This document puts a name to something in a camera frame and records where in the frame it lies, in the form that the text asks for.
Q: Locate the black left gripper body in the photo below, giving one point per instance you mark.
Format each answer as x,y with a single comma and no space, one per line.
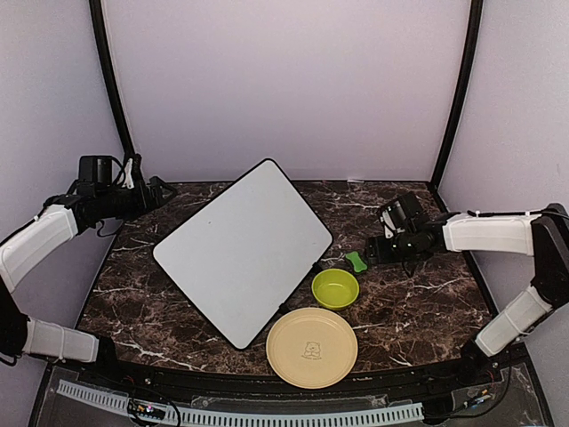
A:
127,208

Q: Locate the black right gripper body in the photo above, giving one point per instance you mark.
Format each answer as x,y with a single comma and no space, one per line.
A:
404,251

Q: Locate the green bone-shaped eraser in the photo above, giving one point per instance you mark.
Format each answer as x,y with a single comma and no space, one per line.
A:
356,262

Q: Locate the white whiteboard with black frame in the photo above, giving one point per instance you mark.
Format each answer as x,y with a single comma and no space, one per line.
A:
239,258

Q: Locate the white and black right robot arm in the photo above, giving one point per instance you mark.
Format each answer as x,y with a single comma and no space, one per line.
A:
523,257

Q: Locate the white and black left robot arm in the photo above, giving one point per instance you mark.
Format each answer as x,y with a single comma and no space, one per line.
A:
104,189

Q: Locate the green bowl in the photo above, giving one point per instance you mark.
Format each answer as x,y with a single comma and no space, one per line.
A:
335,289

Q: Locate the beige round plate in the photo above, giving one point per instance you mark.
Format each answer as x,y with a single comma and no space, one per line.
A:
311,348

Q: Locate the left wrist camera with cables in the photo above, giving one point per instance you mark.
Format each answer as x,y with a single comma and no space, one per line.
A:
130,173

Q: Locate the black curved front rail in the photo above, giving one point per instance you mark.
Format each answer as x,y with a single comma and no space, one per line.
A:
181,359

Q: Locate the white slotted cable duct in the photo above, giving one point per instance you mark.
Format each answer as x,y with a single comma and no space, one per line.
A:
235,413

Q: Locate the black left corner post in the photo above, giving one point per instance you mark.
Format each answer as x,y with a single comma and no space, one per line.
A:
109,77

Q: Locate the black corner post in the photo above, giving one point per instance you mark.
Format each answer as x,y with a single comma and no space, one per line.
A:
460,93
109,77

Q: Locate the black right corner post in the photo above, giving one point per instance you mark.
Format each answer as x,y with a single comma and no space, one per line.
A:
460,93

